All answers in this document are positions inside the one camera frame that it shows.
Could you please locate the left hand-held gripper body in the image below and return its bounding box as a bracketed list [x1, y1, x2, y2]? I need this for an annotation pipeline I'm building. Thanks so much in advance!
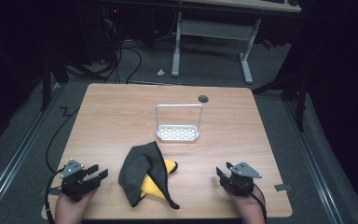
[59, 158, 103, 202]

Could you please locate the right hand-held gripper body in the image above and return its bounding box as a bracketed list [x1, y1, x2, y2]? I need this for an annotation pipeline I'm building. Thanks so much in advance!
[220, 161, 263, 198]

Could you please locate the grey and yellow cloth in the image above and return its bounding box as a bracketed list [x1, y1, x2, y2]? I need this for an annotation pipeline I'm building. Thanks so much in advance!
[117, 140, 181, 211]

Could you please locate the person's left hand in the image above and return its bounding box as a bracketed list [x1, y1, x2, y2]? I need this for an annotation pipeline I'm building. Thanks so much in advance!
[54, 189, 98, 224]

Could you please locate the person's right hand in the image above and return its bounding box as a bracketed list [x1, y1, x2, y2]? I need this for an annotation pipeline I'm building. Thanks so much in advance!
[226, 188, 267, 224]

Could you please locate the grey tape strip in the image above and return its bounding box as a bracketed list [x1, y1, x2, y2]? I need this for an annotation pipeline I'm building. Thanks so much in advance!
[39, 187, 62, 197]
[273, 183, 294, 192]

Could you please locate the black stand leg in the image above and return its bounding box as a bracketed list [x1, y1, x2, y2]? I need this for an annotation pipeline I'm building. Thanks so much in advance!
[253, 70, 310, 133]
[39, 52, 70, 112]

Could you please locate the small red object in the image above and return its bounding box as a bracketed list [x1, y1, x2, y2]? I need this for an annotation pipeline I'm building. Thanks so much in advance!
[262, 38, 275, 51]

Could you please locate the white-framed desk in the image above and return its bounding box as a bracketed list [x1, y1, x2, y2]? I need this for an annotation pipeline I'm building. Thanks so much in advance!
[171, 0, 303, 85]

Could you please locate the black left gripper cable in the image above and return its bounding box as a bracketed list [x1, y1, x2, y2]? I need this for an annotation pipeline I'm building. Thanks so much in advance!
[44, 167, 66, 224]

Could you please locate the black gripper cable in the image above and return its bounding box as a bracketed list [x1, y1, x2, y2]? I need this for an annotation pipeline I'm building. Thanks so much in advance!
[44, 167, 66, 224]
[250, 183, 269, 224]

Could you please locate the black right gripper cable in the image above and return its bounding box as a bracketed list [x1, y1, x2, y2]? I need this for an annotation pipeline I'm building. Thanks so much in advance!
[250, 183, 269, 224]

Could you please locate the black floor cable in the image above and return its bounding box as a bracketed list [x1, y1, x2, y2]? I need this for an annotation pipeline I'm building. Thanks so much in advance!
[45, 105, 81, 175]

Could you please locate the white rack with handle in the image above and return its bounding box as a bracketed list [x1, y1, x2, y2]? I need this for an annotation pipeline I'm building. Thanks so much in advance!
[155, 103, 205, 143]

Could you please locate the metal floor rail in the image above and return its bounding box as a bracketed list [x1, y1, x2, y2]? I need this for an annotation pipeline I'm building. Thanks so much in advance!
[0, 82, 65, 218]
[283, 99, 345, 224]

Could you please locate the bundle of black cables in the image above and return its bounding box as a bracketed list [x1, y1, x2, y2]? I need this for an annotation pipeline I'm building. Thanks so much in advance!
[64, 18, 144, 85]

